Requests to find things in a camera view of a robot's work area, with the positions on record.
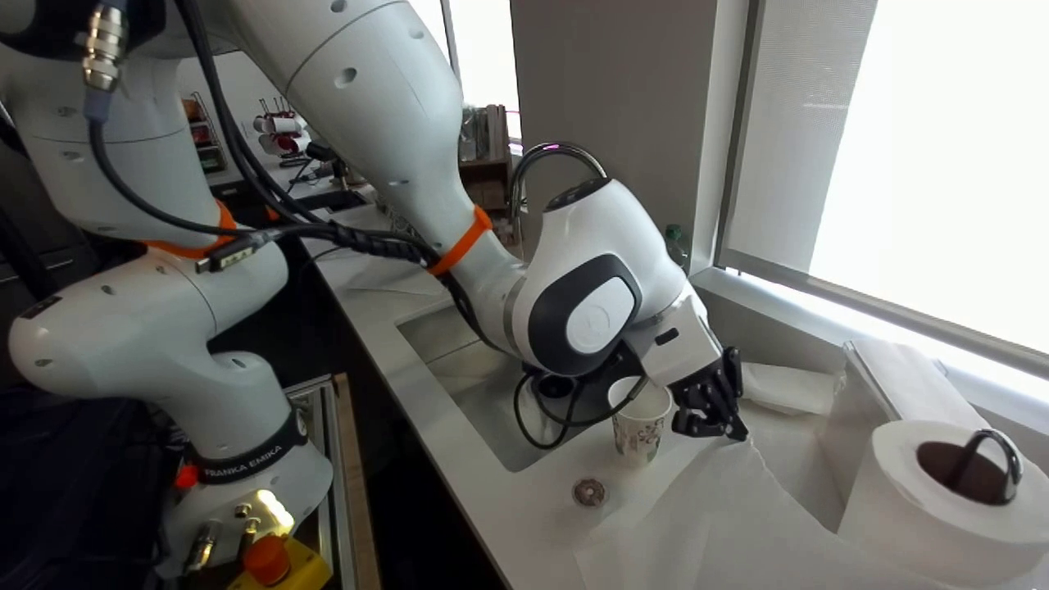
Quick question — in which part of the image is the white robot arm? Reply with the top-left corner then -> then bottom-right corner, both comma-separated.
0,0 -> 741,581

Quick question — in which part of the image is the small coffee pod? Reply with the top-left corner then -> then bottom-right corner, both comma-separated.
570,475 -> 605,509

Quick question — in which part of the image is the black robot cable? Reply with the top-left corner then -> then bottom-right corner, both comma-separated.
80,0 -> 648,453

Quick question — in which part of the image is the stainless steel sink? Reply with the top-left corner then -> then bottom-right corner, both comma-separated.
399,304 -> 639,471

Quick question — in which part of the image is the black paper towel holder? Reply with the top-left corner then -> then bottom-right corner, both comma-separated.
917,430 -> 1024,505

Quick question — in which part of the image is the white paper towel roll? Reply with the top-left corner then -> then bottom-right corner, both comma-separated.
576,419 -> 1049,590

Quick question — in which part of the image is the white napkin box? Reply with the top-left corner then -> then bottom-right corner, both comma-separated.
852,339 -> 983,430

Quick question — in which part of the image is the patterned paper cup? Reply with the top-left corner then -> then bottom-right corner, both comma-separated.
605,376 -> 673,467

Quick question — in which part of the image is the chrome kitchen faucet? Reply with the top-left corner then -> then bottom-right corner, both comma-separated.
509,141 -> 609,213

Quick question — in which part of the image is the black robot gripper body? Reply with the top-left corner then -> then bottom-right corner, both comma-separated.
673,348 -> 747,438

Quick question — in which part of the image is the yellow emergency stop button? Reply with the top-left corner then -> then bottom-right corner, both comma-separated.
226,537 -> 334,590

